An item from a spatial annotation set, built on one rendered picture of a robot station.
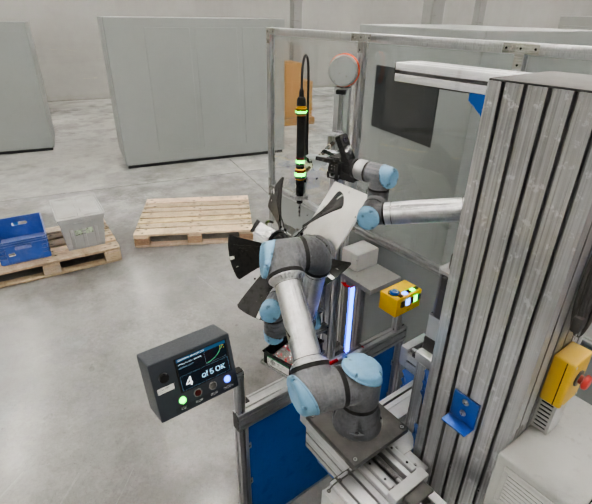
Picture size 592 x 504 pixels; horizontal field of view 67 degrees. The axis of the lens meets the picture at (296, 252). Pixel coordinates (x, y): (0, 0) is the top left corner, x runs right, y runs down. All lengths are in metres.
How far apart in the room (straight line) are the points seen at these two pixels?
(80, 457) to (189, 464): 0.60
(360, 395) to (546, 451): 0.46
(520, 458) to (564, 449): 0.12
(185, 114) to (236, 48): 1.24
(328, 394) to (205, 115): 6.43
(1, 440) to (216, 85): 5.61
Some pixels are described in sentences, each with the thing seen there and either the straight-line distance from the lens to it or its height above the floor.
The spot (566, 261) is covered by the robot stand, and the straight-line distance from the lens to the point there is 1.00.
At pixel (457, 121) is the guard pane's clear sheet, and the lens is 2.20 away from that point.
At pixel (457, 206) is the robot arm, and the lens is 1.46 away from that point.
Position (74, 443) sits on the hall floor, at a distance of 2.99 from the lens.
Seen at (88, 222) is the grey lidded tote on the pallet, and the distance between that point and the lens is 4.57.
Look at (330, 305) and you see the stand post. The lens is 2.50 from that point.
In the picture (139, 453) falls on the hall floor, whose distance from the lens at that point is 2.82.
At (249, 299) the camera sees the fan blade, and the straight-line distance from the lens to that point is 2.05.
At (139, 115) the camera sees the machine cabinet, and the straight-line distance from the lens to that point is 7.22.
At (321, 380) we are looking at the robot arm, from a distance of 1.27.
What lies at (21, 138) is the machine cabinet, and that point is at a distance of 8.86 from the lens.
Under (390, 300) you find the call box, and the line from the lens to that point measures 1.98.
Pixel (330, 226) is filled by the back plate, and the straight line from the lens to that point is 2.26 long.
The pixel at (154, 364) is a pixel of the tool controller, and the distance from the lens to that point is 1.37.
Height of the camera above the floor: 2.14
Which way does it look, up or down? 28 degrees down
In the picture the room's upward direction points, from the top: 1 degrees clockwise
